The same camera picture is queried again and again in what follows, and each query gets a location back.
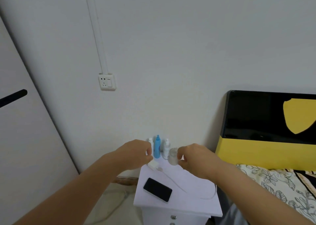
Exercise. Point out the person's left hand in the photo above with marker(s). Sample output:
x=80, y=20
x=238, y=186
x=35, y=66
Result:
x=134, y=155

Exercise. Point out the person's right hand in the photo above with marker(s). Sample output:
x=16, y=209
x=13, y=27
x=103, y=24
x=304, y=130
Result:
x=198, y=161

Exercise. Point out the person's right thumb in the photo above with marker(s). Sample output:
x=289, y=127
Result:
x=183, y=163

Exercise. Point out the person's left fingers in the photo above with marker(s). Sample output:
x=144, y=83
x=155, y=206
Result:
x=149, y=153

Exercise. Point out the white charger adapter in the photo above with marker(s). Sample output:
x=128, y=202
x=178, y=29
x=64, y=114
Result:
x=153, y=165

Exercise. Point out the person's right forearm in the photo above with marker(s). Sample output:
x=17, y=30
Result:
x=254, y=197

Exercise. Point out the person's left forearm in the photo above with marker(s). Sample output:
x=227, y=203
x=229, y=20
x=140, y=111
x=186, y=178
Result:
x=74, y=192

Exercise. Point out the blue plastic bottle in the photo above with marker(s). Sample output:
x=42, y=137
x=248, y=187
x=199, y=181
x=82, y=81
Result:
x=157, y=147

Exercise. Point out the slim white bottle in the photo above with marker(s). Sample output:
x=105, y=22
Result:
x=150, y=143

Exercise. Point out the translucent plastic jar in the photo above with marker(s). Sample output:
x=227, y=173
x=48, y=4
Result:
x=173, y=157

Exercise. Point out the white pump bottle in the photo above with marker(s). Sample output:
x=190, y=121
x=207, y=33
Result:
x=166, y=150

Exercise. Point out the black smartphone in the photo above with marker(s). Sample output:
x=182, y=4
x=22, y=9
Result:
x=158, y=189

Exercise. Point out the white nightstand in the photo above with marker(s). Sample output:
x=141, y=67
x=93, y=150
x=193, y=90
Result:
x=187, y=202

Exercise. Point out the silver drawer knob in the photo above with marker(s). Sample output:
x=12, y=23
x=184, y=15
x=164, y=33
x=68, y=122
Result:
x=173, y=217

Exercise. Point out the grey shorts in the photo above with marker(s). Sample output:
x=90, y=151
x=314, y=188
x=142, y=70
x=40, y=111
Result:
x=234, y=215

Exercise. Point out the black and yellow headboard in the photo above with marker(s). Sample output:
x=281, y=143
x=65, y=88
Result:
x=259, y=123

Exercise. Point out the floral bed sheet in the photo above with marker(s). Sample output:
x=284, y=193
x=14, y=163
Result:
x=288, y=187

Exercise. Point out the white wardrobe door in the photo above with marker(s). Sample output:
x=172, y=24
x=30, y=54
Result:
x=27, y=145

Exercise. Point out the white wall socket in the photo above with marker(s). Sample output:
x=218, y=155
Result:
x=107, y=82

